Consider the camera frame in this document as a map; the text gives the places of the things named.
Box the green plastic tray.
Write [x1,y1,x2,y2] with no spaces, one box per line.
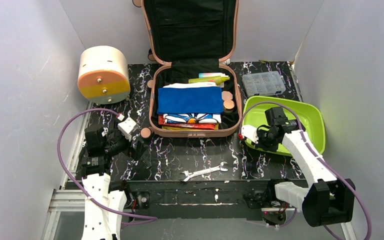
[242,96,326,154]

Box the white printed garment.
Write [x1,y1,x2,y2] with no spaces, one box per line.
[157,82,222,124]

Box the blue cloth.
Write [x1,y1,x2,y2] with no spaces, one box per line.
[157,86,224,114]

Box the pink hard-shell suitcase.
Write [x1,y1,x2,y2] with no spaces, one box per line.
[141,0,243,138]

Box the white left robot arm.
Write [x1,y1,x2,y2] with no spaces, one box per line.
[78,118,144,240]

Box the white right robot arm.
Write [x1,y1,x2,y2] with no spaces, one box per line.
[256,106,355,227]

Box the silver open-end wrench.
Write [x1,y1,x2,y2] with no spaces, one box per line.
[180,161,229,182]

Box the black spring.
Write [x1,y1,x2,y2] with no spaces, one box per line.
[140,156,152,169]

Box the round copper compact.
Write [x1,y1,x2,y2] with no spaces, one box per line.
[223,99,236,114]

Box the clear plastic screw box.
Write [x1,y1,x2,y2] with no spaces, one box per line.
[242,71,286,97]

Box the cream cylindrical drum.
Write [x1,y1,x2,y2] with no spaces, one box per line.
[77,45,131,105]

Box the teal pink tube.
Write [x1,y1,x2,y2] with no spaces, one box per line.
[198,72,228,78]

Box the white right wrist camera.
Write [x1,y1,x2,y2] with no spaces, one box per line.
[238,124,259,145]

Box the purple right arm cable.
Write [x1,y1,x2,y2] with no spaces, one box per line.
[237,101,373,240]

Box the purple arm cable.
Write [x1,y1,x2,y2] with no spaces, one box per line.
[237,101,373,240]
[56,107,159,229]

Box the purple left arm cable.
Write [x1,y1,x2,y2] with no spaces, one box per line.
[56,107,159,229]

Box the aluminium frame rail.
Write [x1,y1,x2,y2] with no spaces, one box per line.
[41,102,137,240]

